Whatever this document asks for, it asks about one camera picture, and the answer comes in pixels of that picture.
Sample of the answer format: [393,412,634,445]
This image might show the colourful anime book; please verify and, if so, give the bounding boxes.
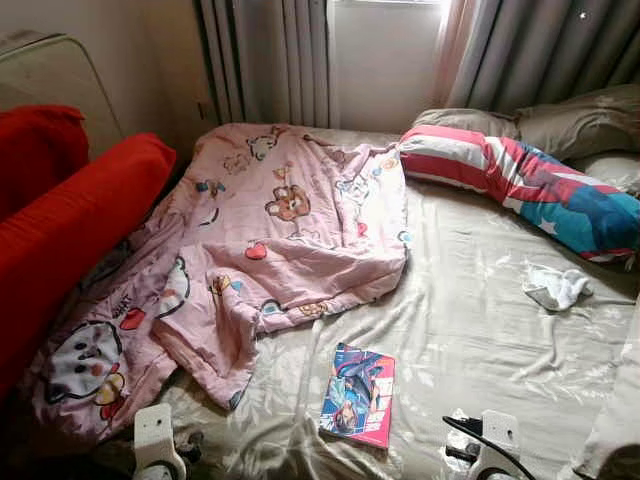
[319,342,397,450]

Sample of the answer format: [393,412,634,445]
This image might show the beige leaf-patterned bed sheet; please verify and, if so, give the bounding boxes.
[30,125,640,480]

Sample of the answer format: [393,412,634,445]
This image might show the plain beige cloth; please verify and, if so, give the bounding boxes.
[572,300,640,480]

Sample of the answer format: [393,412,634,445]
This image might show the white crumpled cloth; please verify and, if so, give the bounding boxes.
[521,261,594,312]

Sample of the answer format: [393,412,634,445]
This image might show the pink cartoon quilt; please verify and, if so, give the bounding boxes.
[20,121,412,447]

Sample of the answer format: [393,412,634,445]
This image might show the long red cushion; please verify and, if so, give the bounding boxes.
[0,132,179,403]

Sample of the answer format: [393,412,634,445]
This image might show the red white blue striped bolster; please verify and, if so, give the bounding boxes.
[397,124,640,264]

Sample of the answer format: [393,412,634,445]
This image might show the beige leaf-patterned pillow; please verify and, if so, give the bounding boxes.
[568,150,640,197]

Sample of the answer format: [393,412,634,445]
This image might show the short red cushion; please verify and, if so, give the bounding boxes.
[0,104,90,223]

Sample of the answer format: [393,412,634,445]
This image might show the small olive grey pillow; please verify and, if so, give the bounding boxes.
[412,107,522,141]

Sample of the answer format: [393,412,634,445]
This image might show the large olive grey pillow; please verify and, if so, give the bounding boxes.
[514,84,640,162]

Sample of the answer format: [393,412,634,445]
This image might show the bright window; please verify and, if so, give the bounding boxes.
[328,0,447,133]

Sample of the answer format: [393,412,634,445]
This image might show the grey curtain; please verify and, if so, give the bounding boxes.
[455,0,640,113]
[195,0,333,129]

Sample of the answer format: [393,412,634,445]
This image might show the pink sheer curtain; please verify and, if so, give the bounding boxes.
[432,0,482,107]

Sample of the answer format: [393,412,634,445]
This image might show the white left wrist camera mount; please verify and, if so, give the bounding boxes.
[132,402,187,480]

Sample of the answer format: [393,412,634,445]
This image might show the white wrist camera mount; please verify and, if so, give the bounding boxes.
[469,409,522,480]
[132,402,187,480]

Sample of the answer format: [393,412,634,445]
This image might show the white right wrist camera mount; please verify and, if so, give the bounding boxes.
[469,409,522,480]

